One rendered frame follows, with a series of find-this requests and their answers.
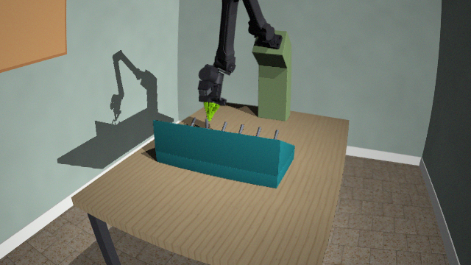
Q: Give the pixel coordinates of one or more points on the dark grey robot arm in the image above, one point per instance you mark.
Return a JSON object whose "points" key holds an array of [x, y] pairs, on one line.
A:
{"points": [[257, 27]]}

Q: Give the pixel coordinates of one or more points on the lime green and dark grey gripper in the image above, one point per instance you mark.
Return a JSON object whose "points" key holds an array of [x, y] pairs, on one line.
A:
{"points": [[212, 104]]}

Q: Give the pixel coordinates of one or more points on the teal wedge-shaped console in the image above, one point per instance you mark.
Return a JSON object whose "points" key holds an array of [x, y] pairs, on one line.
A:
{"points": [[229, 155]]}

